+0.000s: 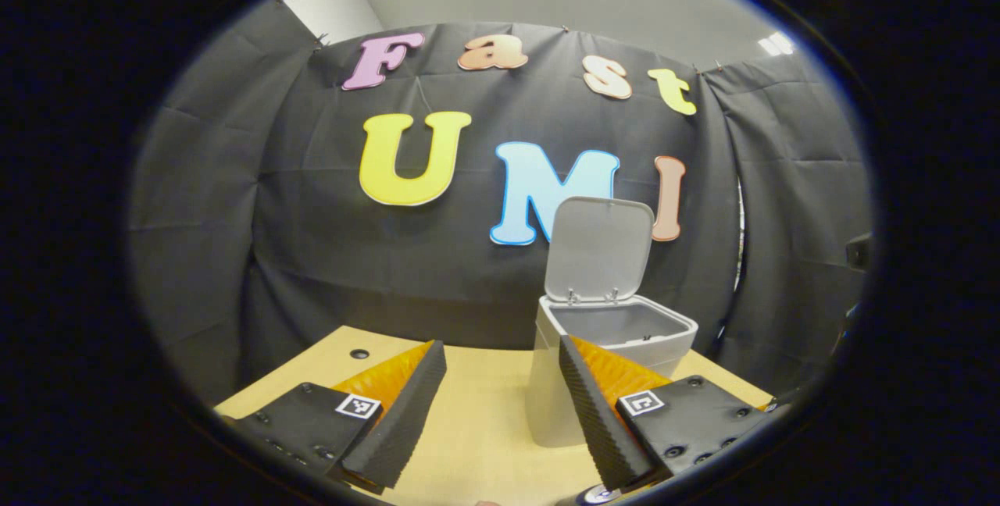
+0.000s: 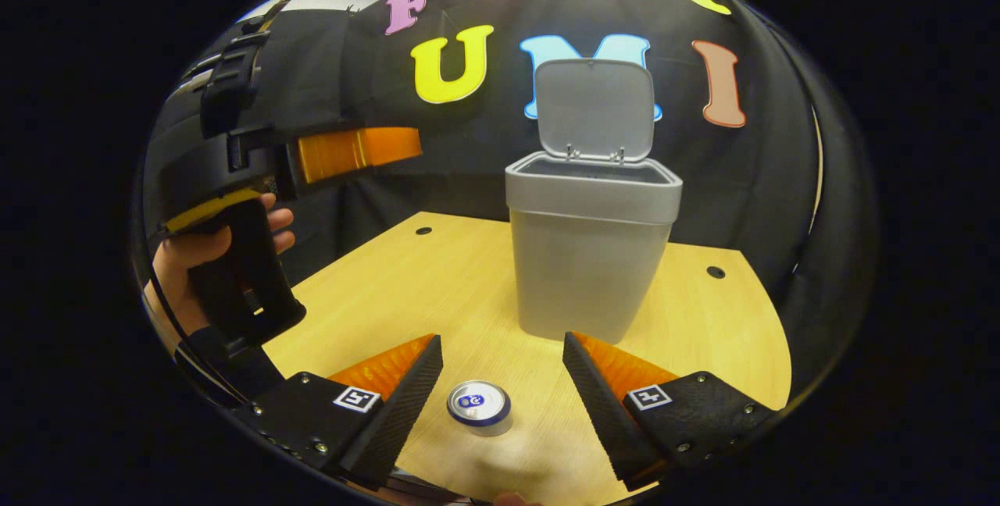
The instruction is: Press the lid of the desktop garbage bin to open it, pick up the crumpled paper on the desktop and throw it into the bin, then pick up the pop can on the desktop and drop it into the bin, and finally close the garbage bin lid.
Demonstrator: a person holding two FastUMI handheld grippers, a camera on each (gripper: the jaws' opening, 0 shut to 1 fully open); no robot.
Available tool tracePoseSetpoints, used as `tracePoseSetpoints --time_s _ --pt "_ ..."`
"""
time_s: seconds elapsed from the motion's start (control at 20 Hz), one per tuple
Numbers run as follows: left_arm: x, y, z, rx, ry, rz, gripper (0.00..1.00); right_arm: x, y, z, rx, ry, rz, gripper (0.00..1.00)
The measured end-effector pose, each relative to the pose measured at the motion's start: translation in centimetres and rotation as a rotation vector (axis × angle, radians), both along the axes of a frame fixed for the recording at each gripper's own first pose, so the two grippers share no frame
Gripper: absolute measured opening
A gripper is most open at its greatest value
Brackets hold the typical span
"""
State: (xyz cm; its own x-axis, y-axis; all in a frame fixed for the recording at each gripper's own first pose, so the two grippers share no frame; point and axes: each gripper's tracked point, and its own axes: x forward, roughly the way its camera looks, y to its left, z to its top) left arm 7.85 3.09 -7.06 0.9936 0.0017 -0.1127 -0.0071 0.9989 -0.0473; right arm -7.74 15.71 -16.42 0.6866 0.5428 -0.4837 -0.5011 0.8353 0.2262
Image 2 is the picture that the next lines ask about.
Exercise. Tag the white desktop garbage bin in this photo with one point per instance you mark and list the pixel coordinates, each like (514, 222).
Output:
(586, 272)

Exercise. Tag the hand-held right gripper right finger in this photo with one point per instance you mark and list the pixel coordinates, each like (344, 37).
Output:
(605, 420)

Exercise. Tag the silver pop can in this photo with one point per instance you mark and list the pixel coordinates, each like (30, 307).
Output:
(478, 404)

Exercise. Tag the black backdrop cloth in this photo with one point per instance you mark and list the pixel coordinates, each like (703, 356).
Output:
(766, 178)

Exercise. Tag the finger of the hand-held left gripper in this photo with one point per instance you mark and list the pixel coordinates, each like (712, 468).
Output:
(359, 153)

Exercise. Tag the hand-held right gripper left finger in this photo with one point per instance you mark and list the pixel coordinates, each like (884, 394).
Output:
(394, 420)

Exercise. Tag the wooden desktop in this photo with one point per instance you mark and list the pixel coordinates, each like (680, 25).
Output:
(437, 295)

